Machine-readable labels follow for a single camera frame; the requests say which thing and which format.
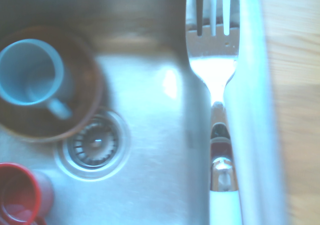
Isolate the silver fork with white handle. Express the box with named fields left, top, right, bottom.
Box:
left=185, top=0, right=244, bottom=225

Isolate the stainless steel sink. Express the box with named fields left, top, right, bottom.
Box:
left=0, top=0, right=289, bottom=225

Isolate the metal sink drain strainer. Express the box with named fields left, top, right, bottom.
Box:
left=53, top=107, right=132, bottom=182

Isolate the brown wooden bowl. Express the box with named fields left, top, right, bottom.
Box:
left=0, top=26, right=105, bottom=144

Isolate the grey-blue ceramic mug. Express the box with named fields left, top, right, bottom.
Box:
left=0, top=38, right=74, bottom=121

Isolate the red mug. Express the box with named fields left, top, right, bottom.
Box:
left=0, top=162, right=56, bottom=225

